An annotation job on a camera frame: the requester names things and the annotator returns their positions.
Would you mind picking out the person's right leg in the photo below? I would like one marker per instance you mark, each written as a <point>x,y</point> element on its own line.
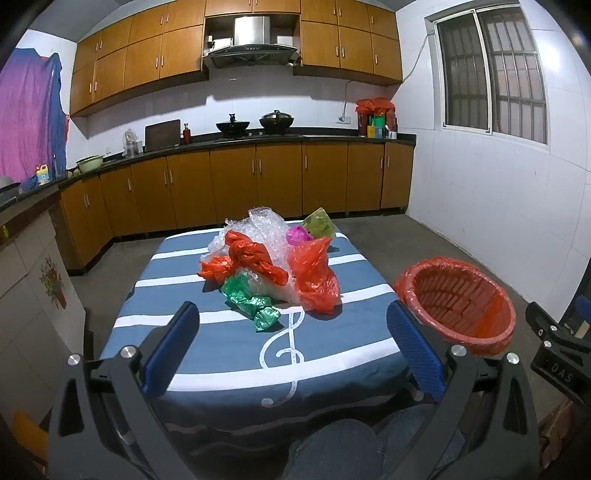
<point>415,443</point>

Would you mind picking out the red wastebasket with bag liner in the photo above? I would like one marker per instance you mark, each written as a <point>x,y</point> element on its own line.
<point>461,304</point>

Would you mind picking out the black kitchen countertop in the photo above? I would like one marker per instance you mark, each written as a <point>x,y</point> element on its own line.
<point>207,141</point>

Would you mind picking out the small black wok with lid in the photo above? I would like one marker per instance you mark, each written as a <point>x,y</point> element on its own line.
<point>232,125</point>

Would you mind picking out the blue striped tablecloth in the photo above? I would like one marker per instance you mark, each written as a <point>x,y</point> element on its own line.
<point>323,369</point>

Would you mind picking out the twisted red plastic bag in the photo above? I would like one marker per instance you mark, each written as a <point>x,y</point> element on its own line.
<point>251,256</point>

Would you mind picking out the olive green plastic bag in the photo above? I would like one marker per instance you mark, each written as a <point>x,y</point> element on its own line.
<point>319,224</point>

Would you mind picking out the flower sticker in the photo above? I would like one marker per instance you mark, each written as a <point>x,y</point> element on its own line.
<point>52,281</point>

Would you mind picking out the large red plastic bag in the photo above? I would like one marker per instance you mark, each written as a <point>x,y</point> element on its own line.
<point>314,277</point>

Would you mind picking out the glass jar with plastic bag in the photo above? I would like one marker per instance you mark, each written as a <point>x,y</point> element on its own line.
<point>131,144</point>

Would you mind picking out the red bag on appliance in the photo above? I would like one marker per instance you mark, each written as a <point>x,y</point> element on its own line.
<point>375,107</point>

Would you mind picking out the clear plastic bag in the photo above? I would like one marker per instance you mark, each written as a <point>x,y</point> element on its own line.
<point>277,288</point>

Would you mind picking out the large black wok with lid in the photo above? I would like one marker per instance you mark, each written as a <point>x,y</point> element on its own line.
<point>276,121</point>

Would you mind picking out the barred window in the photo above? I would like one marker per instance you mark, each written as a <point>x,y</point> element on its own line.
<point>494,74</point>

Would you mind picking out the purple hanging cloth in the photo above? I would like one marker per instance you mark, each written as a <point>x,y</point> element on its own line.
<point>27,115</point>

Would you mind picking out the person's left leg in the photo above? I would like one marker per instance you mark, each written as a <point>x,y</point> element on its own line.
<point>332,452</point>

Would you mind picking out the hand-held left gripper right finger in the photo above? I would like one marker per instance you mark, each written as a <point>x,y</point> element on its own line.
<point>415,350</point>

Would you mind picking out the green box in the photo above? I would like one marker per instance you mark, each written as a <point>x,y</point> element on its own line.
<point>377,127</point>

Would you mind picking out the clear bubble wrap sheet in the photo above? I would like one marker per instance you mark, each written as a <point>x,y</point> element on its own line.
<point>270,230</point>

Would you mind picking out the green basin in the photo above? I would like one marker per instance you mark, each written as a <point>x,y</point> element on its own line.
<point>90,164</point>

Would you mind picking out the magenta plastic bag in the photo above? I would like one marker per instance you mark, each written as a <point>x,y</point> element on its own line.
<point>298,235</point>

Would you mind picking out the yellow detergent bottle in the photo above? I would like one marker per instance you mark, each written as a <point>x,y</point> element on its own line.
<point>43,176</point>

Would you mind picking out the small red plastic bag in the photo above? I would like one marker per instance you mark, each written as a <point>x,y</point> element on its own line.
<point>214,268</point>

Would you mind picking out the crumpled white plastic bag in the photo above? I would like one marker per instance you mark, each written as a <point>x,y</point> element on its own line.
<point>216,242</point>

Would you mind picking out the wooden base cabinets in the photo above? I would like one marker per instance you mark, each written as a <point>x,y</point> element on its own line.
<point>231,184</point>

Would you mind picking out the wall socket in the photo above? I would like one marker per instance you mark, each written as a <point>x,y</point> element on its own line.
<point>344,119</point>

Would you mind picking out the steel range hood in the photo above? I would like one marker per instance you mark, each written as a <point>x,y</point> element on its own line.
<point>251,46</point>

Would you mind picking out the red bottle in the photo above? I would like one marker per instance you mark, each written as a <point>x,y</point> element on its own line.
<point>187,134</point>

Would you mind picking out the yellow stool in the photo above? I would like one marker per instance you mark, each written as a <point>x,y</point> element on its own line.
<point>30,434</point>

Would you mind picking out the dark cutting board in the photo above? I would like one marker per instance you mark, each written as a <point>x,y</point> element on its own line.
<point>162,134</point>

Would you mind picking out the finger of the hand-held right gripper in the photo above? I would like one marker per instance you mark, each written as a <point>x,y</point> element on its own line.
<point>549,330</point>

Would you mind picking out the wooden wall cabinets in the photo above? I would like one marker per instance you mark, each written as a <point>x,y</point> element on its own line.
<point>138,50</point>

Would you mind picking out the person's leg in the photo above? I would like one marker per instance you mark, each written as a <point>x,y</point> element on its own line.
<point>415,443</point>
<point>332,452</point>

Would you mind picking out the cardboard box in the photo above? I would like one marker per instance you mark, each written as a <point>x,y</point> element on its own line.
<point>568,429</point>

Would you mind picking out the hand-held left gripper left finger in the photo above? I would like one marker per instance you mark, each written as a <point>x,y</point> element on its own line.
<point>171,350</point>

